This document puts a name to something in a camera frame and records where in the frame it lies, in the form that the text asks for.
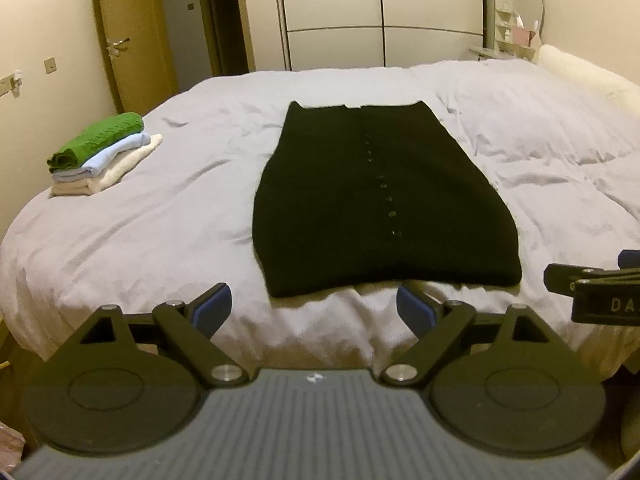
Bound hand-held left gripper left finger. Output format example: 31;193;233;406
65;282;250;387

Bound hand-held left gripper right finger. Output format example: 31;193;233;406
380;281;576;387

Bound black knit cardigan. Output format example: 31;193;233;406
252;100;523;298

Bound bed with grey duvet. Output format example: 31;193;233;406
0;57;640;381

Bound folded cream garment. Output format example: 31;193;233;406
50;134;164;197

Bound folded light blue garment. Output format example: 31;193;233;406
52;132;151;178

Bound white pillow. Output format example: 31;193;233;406
536;44;640;113

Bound folded green knit sweater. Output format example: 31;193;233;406
46;111;145;171

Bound pink cloth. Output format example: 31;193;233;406
0;421;27;467

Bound white shelf unit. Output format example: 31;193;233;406
469;0;540;61

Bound tan wooden door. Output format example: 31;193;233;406
90;0;179;116

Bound white panelled wardrobe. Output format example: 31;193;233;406
237;0;495;72

